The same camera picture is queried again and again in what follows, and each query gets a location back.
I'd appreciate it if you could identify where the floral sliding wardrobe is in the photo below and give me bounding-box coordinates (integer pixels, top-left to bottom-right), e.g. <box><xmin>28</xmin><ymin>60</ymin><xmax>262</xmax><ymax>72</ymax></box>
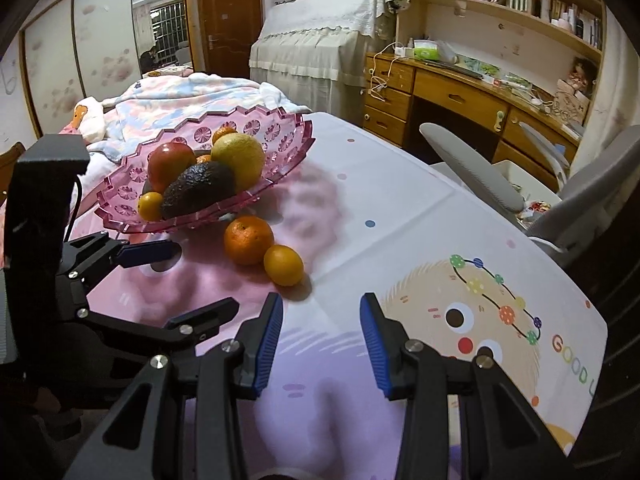
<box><xmin>20</xmin><ymin>0</ymin><xmax>186</xmax><ymax>136</ymax></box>

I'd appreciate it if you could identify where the brown wooden door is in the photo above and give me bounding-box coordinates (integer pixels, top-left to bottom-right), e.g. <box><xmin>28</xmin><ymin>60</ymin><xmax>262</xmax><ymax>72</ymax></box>
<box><xmin>196</xmin><ymin>0</ymin><xmax>264</xmax><ymax>81</ymax></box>

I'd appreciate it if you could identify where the white plastic tray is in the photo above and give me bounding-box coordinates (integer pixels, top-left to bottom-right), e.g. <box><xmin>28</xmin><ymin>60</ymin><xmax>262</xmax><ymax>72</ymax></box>
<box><xmin>492</xmin><ymin>160</ymin><xmax>558</xmax><ymax>221</ymax></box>

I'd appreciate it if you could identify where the yellow lemon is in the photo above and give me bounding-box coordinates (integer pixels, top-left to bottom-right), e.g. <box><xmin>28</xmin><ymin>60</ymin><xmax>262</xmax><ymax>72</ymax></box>
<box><xmin>211</xmin><ymin>132</ymin><xmax>266</xmax><ymax>192</ymax></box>

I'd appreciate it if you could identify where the black cable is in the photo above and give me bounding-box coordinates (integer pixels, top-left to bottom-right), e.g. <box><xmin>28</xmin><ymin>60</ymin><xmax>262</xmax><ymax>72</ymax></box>
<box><xmin>62</xmin><ymin>176</ymin><xmax>85</xmax><ymax>243</ymax></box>

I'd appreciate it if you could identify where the pink plastic fruit tray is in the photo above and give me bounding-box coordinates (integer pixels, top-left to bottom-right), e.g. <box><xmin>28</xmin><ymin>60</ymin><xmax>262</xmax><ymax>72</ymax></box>
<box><xmin>95</xmin><ymin>101</ymin><xmax>316</xmax><ymax>235</ymax></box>

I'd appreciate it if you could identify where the piano with white cover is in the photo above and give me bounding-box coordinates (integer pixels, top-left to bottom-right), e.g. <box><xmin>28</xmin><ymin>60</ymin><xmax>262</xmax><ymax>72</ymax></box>
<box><xmin>249</xmin><ymin>0</ymin><xmax>396</xmax><ymax>128</ymax></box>

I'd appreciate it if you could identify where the grey office chair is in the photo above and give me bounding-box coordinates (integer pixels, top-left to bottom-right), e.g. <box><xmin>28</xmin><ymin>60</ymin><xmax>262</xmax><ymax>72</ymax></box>
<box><xmin>419</xmin><ymin>122</ymin><xmax>640</xmax><ymax>266</ymax></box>

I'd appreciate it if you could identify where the brown cardboard box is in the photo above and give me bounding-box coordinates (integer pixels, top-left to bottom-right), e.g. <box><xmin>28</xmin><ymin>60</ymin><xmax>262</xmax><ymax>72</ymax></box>
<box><xmin>552</xmin><ymin>80</ymin><xmax>591</xmax><ymax>123</ymax></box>

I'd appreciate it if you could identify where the wooden desk with drawers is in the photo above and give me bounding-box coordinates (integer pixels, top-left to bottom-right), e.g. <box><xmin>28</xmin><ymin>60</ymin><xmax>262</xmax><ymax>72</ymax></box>
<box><xmin>362</xmin><ymin>52</ymin><xmax>588</xmax><ymax>193</ymax></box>

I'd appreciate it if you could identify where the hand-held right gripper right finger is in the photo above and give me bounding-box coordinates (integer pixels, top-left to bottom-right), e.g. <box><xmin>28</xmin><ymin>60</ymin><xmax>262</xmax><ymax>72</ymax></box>
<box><xmin>359</xmin><ymin>292</ymin><xmax>571</xmax><ymax>480</ymax></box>

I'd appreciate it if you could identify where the dark avocado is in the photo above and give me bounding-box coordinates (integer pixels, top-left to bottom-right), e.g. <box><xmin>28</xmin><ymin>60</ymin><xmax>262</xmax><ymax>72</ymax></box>
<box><xmin>161</xmin><ymin>161</ymin><xmax>236</xmax><ymax>220</ymax></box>

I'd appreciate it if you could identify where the small orange mandarin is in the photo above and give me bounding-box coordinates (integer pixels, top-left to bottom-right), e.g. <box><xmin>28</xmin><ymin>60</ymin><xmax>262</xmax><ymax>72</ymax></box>
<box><xmin>263</xmin><ymin>244</ymin><xmax>305</xmax><ymax>287</ymax></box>
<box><xmin>137</xmin><ymin>191</ymin><xmax>165</xmax><ymax>222</ymax></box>

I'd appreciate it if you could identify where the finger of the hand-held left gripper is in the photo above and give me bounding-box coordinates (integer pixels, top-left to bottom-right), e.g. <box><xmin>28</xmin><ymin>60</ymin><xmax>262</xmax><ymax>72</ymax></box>
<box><xmin>79</xmin><ymin>297</ymin><xmax>241</xmax><ymax>357</ymax></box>
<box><xmin>56</xmin><ymin>234</ymin><xmax>182</xmax><ymax>291</ymax></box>

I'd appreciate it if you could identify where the floral pastel blanket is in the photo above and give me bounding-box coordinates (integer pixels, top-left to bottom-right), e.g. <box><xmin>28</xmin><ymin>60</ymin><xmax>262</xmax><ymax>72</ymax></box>
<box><xmin>87</xmin><ymin>72</ymin><xmax>311</xmax><ymax>161</ymax></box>

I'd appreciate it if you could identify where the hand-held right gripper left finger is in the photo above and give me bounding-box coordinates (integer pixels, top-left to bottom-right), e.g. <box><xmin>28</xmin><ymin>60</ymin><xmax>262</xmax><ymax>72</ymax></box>
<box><xmin>62</xmin><ymin>292</ymin><xmax>285</xmax><ymax>480</ymax></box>

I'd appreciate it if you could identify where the wooden bookshelf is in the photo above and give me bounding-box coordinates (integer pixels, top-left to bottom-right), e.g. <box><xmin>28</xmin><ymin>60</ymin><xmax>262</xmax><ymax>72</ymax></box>
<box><xmin>395</xmin><ymin>0</ymin><xmax>608</xmax><ymax>61</ymax></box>

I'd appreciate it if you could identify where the large orange mandarin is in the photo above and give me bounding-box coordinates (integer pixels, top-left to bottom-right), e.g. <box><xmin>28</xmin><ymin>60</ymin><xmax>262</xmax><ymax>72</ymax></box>
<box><xmin>223</xmin><ymin>215</ymin><xmax>275</xmax><ymax>266</ymax></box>

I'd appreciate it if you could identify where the white duck plush toy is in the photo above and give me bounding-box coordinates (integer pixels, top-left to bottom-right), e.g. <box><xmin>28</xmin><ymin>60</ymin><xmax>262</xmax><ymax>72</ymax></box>
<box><xmin>70</xmin><ymin>95</ymin><xmax>108</xmax><ymax>142</ymax></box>

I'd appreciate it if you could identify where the red apple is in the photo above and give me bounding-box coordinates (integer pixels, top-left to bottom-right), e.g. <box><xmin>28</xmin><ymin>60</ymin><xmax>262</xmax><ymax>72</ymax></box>
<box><xmin>147</xmin><ymin>142</ymin><xmax>197</xmax><ymax>193</ymax></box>

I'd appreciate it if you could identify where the brown-haired doll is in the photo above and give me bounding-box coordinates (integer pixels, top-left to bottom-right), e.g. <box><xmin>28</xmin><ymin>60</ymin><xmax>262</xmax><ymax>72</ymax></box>
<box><xmin>567</xmin><ymin>57</ymin><xmax>598</xmax><ymax>98</ymax></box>

